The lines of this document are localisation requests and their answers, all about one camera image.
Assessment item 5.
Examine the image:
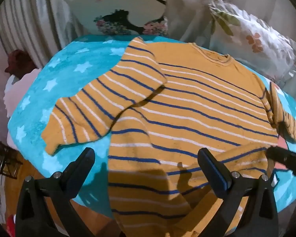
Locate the white black floral pillow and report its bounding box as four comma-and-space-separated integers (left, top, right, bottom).
61, 0, 169, 36

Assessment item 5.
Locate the teal star blanket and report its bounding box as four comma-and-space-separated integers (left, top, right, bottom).
7, 34, 296, 228

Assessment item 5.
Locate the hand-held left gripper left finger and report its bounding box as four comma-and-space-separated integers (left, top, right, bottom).
15, 147, 96, 237

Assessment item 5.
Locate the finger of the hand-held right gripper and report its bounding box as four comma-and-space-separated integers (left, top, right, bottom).
265, 146, 296, 178

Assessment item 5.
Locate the maroon cap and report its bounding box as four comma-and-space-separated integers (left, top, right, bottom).
4, 50, 38, 79

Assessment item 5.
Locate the black metal rack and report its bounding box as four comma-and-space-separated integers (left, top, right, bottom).
0, 136, 22, 179

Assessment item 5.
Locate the white pink cloth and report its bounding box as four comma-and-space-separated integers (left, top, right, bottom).
4, 68, 40, 119

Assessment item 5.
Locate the striped beige curtain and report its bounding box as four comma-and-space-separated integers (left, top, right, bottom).
0, 0, 72, 67

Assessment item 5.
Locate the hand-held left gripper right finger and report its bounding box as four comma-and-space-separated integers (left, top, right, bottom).
197, 148, 279, 237

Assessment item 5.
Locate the orange striped sweater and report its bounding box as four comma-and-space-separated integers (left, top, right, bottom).
41, 37, 296, 237

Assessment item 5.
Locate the white leaf print pillow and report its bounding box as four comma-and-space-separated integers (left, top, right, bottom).
208, 0, 296, 88

